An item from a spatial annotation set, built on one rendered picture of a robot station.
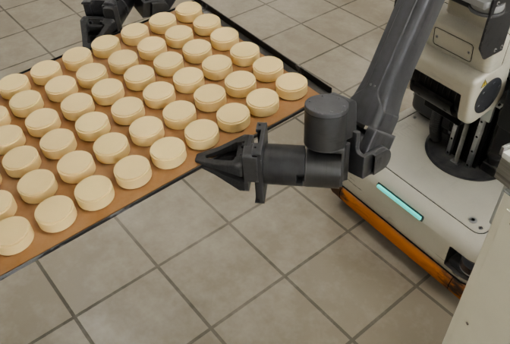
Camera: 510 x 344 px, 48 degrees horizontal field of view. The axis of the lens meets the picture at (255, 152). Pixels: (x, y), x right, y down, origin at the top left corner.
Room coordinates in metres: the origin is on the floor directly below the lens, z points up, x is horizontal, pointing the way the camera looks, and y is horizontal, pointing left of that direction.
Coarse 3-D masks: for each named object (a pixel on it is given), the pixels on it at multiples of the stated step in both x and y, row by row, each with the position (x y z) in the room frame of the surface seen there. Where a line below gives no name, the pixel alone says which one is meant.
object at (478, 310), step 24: (504, 216) 0.67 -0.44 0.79; (504, 240) 0.65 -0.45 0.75; (480, 264) 0.68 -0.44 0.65; (504, 264) 0.64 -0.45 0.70; (480, 288) 0.66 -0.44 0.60; (504, 288) 0.62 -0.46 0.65; (456, 312) 0.68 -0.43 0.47; (480, 312) 0.64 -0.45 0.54; (504, 312) 0.61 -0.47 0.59; (456, 336) 0.66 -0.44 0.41; (480, 336) 0.62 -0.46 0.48; (504, 336) 0.59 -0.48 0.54
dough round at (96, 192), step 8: (96, 176) 0.55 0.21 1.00; (104, 176) 0.55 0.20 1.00; (80, 184) 0.54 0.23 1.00; (88, 184) 0.54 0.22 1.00; (96, 184) 0.54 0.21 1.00; (104, 184) 0.54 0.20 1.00; (80, 192) 0.52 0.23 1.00; (88, 192) 0.52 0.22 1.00; (96, 192) 0.52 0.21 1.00; (104, 192) 0.52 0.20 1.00; (112, 192) 0.53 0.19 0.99; (80, 200) 0.51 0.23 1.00; (88, 200) 0.51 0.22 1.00; (96, 200) 0.51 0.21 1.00; (104, 200) 0.51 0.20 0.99; (88, 208) 0.51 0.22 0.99; (96, 208) 0.51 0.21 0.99
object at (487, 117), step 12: (420, 72) 1.29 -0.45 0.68; (420, 84) 1.28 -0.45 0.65; (432, 84) 1.26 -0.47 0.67; (420, 96) 1.29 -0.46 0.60; (432, 96) 1.24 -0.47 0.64; (444, 96) 1.22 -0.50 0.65; (456, 96) 1.19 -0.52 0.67; (432, 108) 1.31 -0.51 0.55; (444, 108) 1.21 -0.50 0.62; (456, 108) 1.19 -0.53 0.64; (504, 108) 1.22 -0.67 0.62; (456, 120) 1.24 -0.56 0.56; (504, 120) 1.21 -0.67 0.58
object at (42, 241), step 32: (192, 64) 0.83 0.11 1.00; (0, 96) 0.77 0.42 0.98; (192, 96) 0.74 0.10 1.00; (128, 128) 0.67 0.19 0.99; (0, 160) 0.61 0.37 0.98; (96, 160) 0.60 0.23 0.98; (192, 160) 0.59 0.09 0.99; (64, 192) 0.54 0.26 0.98; (128, 192) 0.54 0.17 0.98; (32, 224) 0.49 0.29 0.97; (0, 256) 0.44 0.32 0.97; (32, 256) 0.44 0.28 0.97
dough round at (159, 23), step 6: (162, 12) 0.97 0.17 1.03; (168, 12) 0.97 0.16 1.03; (150, 18) 0.95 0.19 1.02; (156, 18) 0.95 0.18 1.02; (162, 18) 0.95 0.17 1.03; (168, 18) 0.95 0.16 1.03; (174, 18) 0.95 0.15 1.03; (150, 24) 0.94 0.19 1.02; (156, 24) 0.93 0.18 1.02; (162, 24) 0.93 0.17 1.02; (168, 24) 0.93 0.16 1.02; (174, 24) 0.94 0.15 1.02; (156, 30) 0.93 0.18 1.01; (162, 30) 0.93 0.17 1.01
